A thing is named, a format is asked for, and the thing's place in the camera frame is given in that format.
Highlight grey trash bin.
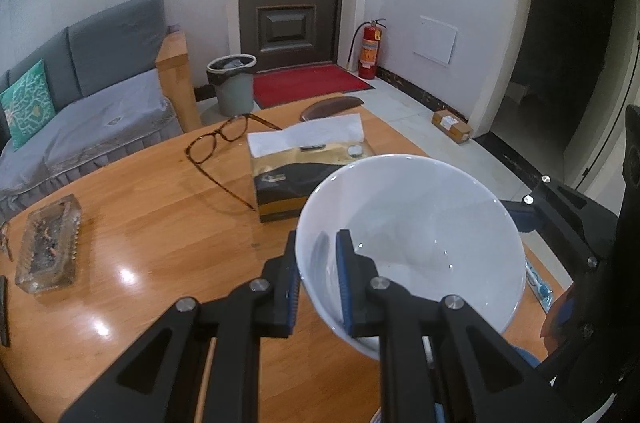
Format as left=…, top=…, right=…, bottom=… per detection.
left=206, top=54, right=258, bottom=116

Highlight teal patterned cushion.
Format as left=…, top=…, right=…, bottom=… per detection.
left=0, top=58, right=56, bottom=152

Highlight white wall panel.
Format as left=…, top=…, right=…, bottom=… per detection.
left=413, top=15, right=458, bottom=65

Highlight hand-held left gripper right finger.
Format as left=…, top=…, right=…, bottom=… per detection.
left=336, top=229, right=581, bottom=423

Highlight grey sofa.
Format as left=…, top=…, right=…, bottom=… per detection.
left=0, top=0, right=201, bottom=219

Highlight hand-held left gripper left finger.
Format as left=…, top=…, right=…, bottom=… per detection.
left=59, top=230, right=302, bottom=423

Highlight white bowl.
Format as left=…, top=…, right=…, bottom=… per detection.
left=295, top=154, right=526, bottom=361

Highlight brown eyeglasses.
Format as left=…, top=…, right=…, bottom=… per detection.
left=185, top=113, right=283, bottom=211

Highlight red fire extinguisher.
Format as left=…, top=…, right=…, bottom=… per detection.
left=346, top=18, right=387, bottom=80

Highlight black and gold tissue box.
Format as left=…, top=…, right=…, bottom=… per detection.
left=247, top=113, right=376, bottom=224

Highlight brown chair back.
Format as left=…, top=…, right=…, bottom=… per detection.
left=299, top=96, right=366, bottom=122

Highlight small cardboard box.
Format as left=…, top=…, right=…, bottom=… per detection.
left=432, top=108, right=474, bottom=145

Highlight glass ashtray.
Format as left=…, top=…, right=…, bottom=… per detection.
left=15, top=194, right=83, bottom=292

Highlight clear plastic packet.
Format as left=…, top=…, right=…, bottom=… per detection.
left=524, top=259, right=555, bottom=310

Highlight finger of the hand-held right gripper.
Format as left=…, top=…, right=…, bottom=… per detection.
left=500, top=176, right=621, bottom=276

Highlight red doormat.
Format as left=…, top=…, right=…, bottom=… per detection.
left=252, top=64, right=376, bottom=109

